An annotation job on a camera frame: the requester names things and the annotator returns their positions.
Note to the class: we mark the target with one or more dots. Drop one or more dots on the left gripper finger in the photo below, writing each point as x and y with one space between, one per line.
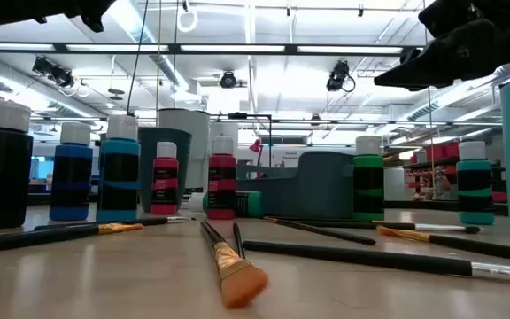
38 9

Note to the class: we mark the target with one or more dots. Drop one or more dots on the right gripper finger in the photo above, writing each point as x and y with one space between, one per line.
458 57
481 11

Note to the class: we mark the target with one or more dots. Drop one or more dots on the small teal paint bottle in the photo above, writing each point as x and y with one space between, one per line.
475 190

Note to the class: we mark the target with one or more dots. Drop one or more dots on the small black paint bottle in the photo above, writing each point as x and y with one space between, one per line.
0 177

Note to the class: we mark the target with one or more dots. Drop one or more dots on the small green paint bottle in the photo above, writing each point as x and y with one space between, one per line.
250 204
368 186

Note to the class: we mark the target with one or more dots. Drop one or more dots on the black paintbrush silver ferrule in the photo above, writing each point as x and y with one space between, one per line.
441 227
180 219
370 258

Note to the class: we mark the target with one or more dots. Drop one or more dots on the dark teal brush cup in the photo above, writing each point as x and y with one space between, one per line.
166 134

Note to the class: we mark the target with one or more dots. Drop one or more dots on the small light blue paint bottle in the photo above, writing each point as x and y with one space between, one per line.
118 177

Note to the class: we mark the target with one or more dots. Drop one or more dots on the blue-grey plastic caddy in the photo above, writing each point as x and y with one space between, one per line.
308 186

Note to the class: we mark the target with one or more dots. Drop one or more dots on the small red paint bottle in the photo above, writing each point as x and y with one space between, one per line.
164 186
221 186

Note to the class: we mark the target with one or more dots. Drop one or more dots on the wide orange-bristle paintbrush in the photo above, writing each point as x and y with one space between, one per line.
241 283

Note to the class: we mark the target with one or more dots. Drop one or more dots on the red storage bins shelf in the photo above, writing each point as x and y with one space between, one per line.
441 153

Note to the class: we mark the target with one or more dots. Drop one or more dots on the red desk lamp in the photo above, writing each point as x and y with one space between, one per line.
255 146

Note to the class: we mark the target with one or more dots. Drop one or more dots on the black ceiling camera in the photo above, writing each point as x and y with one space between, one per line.
62 77
337 77
227 80

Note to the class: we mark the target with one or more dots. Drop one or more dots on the black aluminium rig frame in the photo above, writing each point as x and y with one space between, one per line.
175 49

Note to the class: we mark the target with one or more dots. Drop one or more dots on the black background frame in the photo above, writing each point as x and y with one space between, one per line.
246 116

